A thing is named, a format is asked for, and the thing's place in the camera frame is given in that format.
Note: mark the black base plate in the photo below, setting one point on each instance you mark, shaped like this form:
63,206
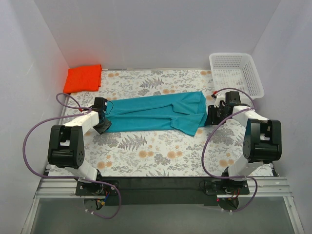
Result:
162,190

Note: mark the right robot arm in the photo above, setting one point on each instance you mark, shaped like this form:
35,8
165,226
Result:
262,142

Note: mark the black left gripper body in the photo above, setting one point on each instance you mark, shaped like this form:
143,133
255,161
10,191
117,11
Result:
103,125

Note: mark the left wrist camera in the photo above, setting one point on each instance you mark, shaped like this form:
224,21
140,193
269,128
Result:
100,104

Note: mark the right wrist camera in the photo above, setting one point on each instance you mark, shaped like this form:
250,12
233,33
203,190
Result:
232,98

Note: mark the folded orange t shirt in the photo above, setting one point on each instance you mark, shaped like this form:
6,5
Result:
84,78

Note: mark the teal t shirt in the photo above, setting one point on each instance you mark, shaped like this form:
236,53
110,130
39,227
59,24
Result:
185,112

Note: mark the aluminium frame rail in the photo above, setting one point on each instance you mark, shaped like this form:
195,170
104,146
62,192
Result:
56,188

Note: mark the white plastic basket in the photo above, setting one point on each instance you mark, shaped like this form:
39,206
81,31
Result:
235,70

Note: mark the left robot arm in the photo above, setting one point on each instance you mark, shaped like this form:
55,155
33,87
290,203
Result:
66,144

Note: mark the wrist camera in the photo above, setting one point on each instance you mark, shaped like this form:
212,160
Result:
100,104
232,98

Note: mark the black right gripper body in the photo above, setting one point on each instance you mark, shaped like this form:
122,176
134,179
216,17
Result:
210,117

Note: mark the floral patterned table mat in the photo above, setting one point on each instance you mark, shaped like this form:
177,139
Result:
157,153

